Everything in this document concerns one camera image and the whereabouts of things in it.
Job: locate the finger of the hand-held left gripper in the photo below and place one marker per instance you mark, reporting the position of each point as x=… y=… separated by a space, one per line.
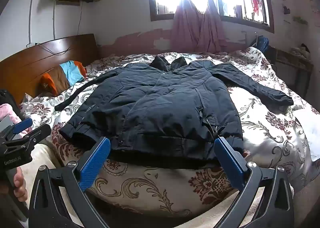
x=38 y=135
x=23 y=125

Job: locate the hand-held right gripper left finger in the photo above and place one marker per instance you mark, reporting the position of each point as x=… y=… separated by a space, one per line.
x=96 y=160

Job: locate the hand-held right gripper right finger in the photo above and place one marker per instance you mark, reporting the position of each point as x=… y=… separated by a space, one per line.
x=228 y=161

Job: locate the black padded jacket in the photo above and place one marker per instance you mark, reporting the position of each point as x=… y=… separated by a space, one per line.
x=160 y=107

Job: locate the person's left hand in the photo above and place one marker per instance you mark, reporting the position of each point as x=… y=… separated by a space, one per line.
x=20 y=185

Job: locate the pink cloth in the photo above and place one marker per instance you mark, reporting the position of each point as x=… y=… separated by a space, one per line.
x=8 y=111

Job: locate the cream fleece blanket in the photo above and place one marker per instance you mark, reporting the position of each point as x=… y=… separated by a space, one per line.
x=42 y=155

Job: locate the floral bed quilt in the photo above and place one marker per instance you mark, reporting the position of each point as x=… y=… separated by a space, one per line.
x=270 y=122

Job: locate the wooden headboard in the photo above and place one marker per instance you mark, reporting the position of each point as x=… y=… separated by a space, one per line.
x=30 y=67

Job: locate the orange brown blue pillow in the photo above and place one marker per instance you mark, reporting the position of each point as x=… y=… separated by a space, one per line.
x=60 y=77

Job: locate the white cloth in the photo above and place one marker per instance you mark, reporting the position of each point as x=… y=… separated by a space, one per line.
x=312 y=127

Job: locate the wooden side table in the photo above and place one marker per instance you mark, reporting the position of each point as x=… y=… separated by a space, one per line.
x=292 y=64

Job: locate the blue backpack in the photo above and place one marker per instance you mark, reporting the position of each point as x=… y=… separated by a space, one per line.
x=262 y=44

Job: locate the white wall socket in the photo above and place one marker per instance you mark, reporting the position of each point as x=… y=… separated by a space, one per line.
x=31 y=45

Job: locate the white wall pipe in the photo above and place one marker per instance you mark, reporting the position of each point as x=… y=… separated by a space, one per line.
x=54 y=22
x=30 y=22

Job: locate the wooden wall shelf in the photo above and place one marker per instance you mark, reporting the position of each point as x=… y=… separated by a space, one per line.
x=67 y=2

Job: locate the dark window frame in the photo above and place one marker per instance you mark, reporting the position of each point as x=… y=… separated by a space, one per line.
x=160 y=16

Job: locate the dark wall ornament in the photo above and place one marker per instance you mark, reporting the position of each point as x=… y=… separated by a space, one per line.
x=287 y=10

